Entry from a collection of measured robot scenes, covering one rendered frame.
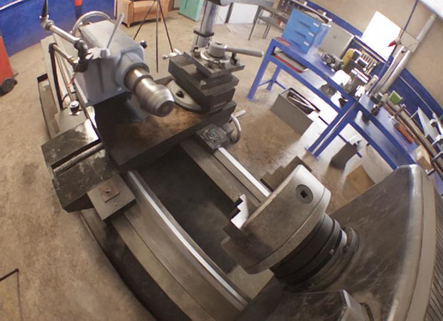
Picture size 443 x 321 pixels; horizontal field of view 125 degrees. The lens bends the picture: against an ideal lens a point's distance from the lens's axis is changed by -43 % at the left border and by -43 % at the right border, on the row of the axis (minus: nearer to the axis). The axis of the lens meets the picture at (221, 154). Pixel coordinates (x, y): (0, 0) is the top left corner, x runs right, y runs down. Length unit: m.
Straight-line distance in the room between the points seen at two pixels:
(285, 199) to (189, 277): 0.41
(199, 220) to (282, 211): 0.50
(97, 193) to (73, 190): 0.09
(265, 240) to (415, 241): 0.24
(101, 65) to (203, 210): 0.64
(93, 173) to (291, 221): 0.61
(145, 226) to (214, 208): 0.30
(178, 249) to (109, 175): 0.33
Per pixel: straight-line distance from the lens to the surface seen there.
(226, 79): 0.75
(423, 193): 0.45
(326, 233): 0.41
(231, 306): 0.67
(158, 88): 0.57
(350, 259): 0.42
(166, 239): 0.65
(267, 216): 0.33
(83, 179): 0.73
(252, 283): 0.82
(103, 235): 1.14
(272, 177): 0.45
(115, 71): 0.70
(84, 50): 0.65
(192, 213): 0.80
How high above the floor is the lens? 1.47
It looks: 51 degrees down
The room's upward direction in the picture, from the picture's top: 23 degrees clockwise
